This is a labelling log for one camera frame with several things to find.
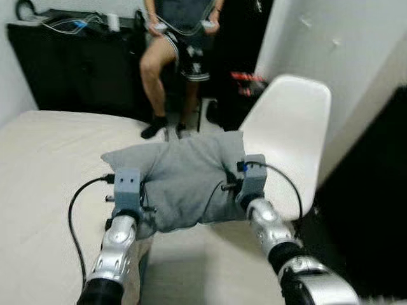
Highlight white plastic chair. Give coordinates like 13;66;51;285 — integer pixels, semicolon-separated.
238;74;333;222

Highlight red and black object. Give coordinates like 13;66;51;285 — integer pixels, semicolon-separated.
230;71;268;96

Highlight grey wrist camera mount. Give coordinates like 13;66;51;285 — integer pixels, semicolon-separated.
113;167;142;214
241;154;268;204

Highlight white cable bundle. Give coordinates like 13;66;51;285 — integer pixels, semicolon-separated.
37;13;109;36

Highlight grey pillow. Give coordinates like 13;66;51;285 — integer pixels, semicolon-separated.
100;130;255;233

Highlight white power adapter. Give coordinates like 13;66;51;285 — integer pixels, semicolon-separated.
106;13;121;32

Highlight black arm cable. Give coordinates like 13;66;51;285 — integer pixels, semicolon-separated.
245;161;303;223
68;174;116;284

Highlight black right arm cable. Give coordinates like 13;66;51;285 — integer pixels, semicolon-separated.
245;161;303;223

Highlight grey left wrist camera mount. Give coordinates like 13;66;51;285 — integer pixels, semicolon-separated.
113;167;142;214

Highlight person in black shorts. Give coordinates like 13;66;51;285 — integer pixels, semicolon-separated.
139;0;224;140

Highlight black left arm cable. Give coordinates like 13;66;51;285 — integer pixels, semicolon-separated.
68;174;116;284

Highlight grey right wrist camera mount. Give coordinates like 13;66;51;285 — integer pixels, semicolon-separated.
241;154;268;204

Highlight black cabinet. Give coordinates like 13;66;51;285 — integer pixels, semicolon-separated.
6;9;153;121

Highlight bed with cream sheet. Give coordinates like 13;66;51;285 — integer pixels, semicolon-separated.
0;110;300;305

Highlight black foam mat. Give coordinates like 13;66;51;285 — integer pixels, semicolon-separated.
299;86;407;299

